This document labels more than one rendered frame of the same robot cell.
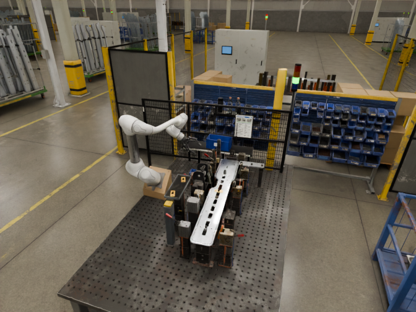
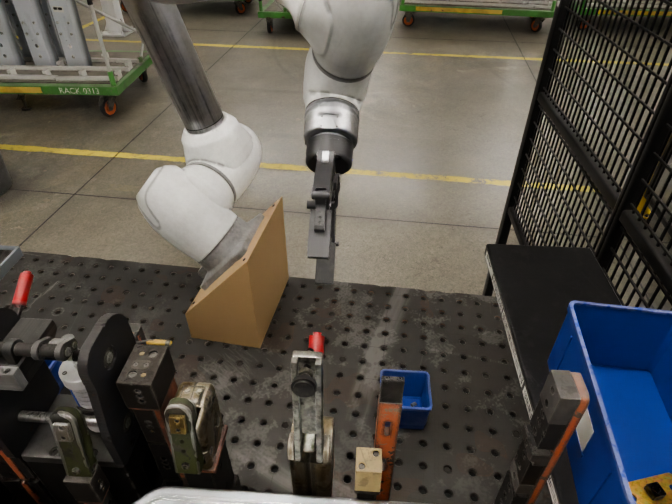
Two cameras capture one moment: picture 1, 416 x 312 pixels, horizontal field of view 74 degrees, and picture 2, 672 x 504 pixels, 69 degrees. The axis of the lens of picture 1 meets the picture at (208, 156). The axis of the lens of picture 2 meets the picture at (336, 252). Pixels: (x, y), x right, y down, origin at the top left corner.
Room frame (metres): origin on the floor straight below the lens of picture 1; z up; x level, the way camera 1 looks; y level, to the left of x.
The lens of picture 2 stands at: (2.69, -0.43, 1.66)
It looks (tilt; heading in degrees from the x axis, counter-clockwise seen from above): 38 degrees down; 81
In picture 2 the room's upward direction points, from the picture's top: straight up
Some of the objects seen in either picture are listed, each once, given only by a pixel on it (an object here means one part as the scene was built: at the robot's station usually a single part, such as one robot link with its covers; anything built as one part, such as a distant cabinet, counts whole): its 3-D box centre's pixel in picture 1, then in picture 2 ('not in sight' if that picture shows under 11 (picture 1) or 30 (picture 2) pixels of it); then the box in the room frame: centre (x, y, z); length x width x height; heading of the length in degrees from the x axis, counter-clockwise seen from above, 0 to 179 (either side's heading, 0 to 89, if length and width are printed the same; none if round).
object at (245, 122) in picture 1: (243, 125); not in sight; (3.19, -0.44, 1.30); 0.23 x 0.02 x 0.31; 77
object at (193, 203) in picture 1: (193, 217); not in sight; (1.94, 0.13, 0.90); 0.13 x 0.10 x 0.41; 77
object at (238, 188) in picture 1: (236, 200); not in sight; (2.24, -0.30, 0.87); 0.12 x 0.09 x 0.35; 77
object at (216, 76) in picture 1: (215, 95); not in sight; (7.28, -0.17, 0.52); 1.20 x 0.80 x 1.05; 159
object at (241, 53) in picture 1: (240, 56); not in sight; (9.30, -1.01, 1.22); 1.60 x 0.54 x 2.45; 72
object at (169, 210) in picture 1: (169, 225); not in sight; (1.82, 0.33, 0.92); 0.08 x 0.08 x 0.44; 77
